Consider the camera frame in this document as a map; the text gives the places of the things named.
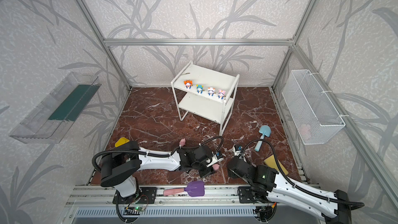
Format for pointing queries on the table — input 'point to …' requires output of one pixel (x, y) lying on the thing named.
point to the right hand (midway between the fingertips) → (230, 160)
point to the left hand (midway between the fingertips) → (215, 165)
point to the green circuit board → (138, 208)
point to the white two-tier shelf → (205, 92)
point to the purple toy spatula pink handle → (194, 188)
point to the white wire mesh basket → (313, 115)
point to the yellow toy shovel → (121, 141)
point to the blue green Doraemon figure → (199, 89)
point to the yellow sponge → (270, 161)
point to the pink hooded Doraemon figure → (221, 94)
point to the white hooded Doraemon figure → (211, 91)
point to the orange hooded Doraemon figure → (188, 84)
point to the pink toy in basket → (304, 130)
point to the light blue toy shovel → (265, 130)
